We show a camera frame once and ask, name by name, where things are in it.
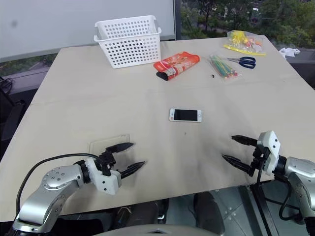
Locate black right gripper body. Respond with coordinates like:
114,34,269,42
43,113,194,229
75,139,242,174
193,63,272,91
249,141,270,177

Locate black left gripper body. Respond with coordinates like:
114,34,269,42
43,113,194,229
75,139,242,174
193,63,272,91
98,145,117,177

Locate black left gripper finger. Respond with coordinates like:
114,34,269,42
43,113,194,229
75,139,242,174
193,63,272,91
105,142,136,154
117,161,146,179

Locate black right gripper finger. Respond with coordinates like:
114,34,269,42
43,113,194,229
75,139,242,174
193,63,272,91
221,154,252,174
231,135,258,147

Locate beige table cover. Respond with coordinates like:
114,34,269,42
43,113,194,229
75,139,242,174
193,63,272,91
0,35,315,218

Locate grey robot torso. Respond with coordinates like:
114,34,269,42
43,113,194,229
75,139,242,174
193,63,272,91
94,223,222,236

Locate white smartphone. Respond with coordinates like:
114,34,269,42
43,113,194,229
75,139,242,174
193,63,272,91
169,108,202,122

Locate bag of coloured pencils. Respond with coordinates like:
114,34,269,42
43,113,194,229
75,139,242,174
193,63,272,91
208,54,243,81

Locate white crumpled cloth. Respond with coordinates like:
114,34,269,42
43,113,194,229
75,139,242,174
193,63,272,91
278,47,301,59

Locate yellow bag of toys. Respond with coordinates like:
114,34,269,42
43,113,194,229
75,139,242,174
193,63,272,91
223,29,267,56

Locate white perforated plastic basket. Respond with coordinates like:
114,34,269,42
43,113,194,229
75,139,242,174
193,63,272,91
93,15,162,69

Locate orange snack bag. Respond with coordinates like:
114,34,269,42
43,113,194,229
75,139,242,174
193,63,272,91
153,51,201,82

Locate black chair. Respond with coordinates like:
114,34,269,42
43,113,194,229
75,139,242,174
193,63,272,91
0,88,28,158

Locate white frosted panel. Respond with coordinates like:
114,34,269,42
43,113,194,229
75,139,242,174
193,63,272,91
0,0,177,63

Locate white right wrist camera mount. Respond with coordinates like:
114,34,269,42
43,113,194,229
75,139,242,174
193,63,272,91
257,130,282,176

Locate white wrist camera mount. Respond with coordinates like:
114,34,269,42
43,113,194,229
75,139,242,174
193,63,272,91
86,157,123,196
257,130,282,176

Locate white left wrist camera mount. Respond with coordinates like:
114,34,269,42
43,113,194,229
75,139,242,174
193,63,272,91
86,157,123,196

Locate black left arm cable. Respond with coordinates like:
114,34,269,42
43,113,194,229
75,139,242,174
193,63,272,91
15,153,100,215

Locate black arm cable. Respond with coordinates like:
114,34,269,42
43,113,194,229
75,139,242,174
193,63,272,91
255,164,308,222
15,153,100,215

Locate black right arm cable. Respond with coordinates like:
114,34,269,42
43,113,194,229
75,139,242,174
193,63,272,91
255,164,308,222

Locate black table frame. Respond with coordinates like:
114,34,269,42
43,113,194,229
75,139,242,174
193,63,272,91
250,183,273,236

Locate blue handled scissors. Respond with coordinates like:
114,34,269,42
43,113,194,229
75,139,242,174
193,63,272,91
226,56,256,69

